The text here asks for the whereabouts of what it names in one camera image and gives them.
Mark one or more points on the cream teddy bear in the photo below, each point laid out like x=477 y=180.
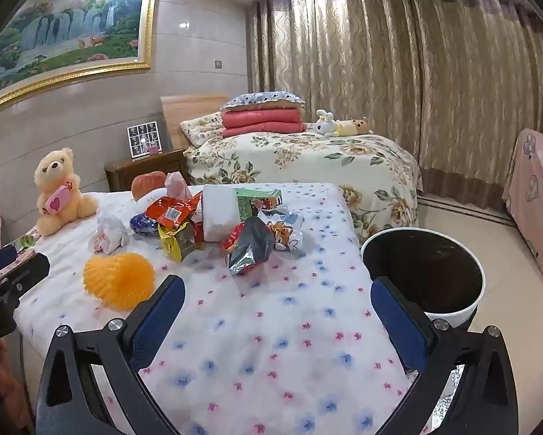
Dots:
x=58 y=176

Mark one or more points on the cartoon print wrapper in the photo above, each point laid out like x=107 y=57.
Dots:
x=285 y=231

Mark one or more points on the yellow bear plush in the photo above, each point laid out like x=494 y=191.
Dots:
x=353 y=127

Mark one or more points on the red snack wrapper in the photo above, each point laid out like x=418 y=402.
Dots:
x=172 y=213

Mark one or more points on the bed with floral bedspread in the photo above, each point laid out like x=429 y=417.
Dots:
x=298 y=154

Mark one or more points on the folded red blanket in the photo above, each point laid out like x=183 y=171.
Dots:
x=262 y=122

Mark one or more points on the orange foam net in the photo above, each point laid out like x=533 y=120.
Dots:
x=117 y=281

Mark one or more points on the red apple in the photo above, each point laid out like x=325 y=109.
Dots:
x=147 y=183

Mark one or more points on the orange and white plastic bag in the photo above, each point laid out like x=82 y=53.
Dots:
x=176 y=185

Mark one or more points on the white flower-print bedsheet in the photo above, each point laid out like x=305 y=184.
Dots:
x=276 y=326

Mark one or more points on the wooden nightstand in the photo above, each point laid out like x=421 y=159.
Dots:
x=135 y=167

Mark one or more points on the wooden headboard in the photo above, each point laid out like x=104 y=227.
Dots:
x=185 y=108

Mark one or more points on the red and white carton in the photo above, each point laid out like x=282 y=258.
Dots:
x=217 y=213

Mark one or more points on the green carton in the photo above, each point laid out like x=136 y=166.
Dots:
x=258 y=199

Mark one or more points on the green snack packet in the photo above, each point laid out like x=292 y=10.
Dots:
x=24 y=241

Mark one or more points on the silver foil bag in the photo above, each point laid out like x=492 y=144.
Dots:
x=249 y=249

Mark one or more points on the small pink holder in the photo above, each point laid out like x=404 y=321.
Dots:
x=153 y=149

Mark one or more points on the photo collage frame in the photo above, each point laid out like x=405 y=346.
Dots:
x=142 y=138

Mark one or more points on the white rabbit plush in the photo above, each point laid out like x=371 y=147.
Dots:
x=326 y=124

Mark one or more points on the gold framed landscape painting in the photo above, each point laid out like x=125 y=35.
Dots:
x=63 y=27

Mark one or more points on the white trash bin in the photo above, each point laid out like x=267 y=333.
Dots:
x=416 y=267

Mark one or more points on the blue dotted pillow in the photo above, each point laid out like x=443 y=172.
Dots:
x=262 y=99

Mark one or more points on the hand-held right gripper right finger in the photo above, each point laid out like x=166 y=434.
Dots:
x=396 y=321

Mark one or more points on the white foam net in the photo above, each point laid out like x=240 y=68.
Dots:
x=150 y=200

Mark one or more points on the pink printed cloth cover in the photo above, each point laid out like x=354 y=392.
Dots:
x=539 y=190

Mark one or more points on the person's left forearm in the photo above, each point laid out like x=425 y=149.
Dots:
x=8 y=371

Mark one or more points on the beige patterned curtain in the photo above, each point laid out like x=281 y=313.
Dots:
x=389 y=77

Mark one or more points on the blue plastic wrapper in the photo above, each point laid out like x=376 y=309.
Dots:
x=140 y=223

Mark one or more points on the crumpled white plastic bag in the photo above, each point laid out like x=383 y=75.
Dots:
x=108 y=231

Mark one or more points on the gold snack wrapper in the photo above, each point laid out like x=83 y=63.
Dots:
x=176 y=244

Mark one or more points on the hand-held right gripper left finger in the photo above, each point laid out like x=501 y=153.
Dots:
x=160 y=312

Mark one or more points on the floral pillow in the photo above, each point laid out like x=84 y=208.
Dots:
x=199 y=129

